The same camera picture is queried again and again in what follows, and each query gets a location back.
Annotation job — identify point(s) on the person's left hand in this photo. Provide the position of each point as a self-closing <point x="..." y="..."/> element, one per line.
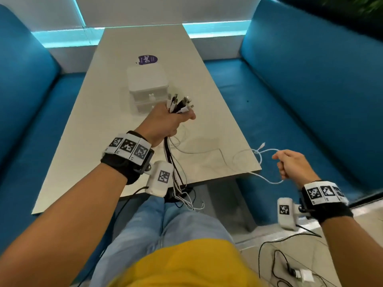
<point x="161" y="122"/>

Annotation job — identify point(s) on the cyan wall light strips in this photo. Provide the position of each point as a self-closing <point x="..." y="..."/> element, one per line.
<point x="60" y="37"/>

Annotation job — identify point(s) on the white table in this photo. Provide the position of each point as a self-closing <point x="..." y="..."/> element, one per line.
<point x="89" y="116"/>

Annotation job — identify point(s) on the yellow shirt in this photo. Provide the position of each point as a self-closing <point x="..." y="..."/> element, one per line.
<point x="185" y="266"/>

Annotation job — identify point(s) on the green artificial plant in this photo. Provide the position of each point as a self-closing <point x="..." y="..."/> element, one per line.
<point x="359" y="4"/>

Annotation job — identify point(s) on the person's left forearm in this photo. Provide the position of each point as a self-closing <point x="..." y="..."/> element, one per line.
<point x="60" y="224"/>

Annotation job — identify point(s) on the white mini drawer box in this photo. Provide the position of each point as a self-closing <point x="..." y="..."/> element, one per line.
<point x="146" y="79"/>

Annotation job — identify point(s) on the black marker wristband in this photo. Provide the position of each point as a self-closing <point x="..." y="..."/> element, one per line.
<point x="332" y="212"/>
<point x="119" y="164"/>

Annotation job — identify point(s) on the white power adapter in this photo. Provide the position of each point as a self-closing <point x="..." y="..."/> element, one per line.
<point x="303" y="275"/>

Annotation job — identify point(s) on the blue sofa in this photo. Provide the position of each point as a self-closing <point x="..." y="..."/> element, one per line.
<point x="24" y="101"/>
<point x="299" y="86"/>

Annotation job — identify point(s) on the silver metal floor rail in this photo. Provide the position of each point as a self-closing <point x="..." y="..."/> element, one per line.
<point x="263" y="234"/>

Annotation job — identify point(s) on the grey metal table base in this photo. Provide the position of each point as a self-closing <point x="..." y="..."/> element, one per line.
<point x="227" y="203"/>

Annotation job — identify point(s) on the person's right forearm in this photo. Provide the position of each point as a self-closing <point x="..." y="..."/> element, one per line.
<point x="353" y="254"/>

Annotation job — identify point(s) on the round purple sticker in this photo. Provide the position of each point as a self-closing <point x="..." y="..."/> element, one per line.
<point x="148" y="59"/>

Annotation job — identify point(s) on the person's right hand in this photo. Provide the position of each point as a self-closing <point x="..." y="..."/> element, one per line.
<point x="294" y="167"/>

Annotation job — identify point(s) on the light blue jeans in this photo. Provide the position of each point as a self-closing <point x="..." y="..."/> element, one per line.
<point x="143" y="230"/>

